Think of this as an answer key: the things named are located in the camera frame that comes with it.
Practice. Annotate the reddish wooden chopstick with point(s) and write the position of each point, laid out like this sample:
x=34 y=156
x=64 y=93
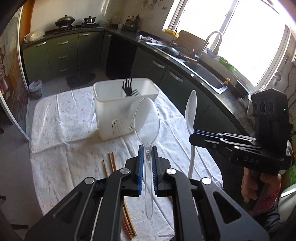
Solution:
x=123 y=221

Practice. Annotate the black wok with lid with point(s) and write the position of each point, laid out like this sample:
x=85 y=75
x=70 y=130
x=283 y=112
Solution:
x=64 y=21

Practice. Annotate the condiment bottles group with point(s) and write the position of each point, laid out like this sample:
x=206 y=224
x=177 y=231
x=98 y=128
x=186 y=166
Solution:
x=132 y=21

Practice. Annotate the green lower cabinets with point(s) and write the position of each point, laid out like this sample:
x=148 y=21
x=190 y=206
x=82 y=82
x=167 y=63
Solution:
x=121 y=55

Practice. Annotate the person's right hand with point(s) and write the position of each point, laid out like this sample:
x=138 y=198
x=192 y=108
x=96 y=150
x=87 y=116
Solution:
x=249 y=186

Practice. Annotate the black plastic fork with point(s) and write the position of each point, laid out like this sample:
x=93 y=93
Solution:
x=135 y=92
x=127 y=86

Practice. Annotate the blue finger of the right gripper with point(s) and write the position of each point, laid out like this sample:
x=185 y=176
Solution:
x=208 y=133
x=205 y=141

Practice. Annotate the small trash bin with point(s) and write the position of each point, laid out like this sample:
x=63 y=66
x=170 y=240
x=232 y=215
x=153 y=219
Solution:
x=35 y=89

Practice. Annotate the dark floor mat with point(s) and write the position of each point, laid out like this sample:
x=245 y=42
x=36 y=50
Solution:
x=79 y=79

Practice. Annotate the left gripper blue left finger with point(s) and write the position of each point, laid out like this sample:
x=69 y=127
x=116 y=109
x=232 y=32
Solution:
x=140 y=168

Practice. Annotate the wooden cutting board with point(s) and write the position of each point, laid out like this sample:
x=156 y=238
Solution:
x=193 y=43

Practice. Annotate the sliding glass door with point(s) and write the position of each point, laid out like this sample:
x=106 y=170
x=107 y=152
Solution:
x=14 y=88

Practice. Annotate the white plastic bag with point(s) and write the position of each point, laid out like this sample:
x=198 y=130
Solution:
x=33 y=36

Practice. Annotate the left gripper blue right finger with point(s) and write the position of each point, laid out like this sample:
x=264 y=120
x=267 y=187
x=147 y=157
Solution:
x=155 y=163

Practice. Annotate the white floral tablecloth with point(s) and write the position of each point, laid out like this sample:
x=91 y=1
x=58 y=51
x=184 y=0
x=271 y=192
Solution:
x=65 y=148

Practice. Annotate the black pan wooden handle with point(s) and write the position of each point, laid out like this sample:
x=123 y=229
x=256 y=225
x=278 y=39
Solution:
x=173 y=52

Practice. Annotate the crumpled dish cloth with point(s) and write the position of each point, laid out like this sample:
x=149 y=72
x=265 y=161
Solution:
x=149 y=39

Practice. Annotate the black camera box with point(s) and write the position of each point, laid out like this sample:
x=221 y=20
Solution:
x=270 y=110

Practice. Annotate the white plastic spoon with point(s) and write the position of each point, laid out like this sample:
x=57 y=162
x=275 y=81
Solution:
x=190 y=114

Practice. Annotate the clear plastic spoon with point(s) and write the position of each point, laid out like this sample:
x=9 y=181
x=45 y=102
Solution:
x=147 y=129

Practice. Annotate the stainless steel sink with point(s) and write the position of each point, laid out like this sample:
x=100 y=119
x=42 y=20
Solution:
x=214 y=82

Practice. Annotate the steel pot on stove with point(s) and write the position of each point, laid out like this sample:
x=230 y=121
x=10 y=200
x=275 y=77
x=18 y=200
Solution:
x=90 y=20

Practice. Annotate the white plastic utensil basket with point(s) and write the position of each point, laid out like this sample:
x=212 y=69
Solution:
x=114 y=110

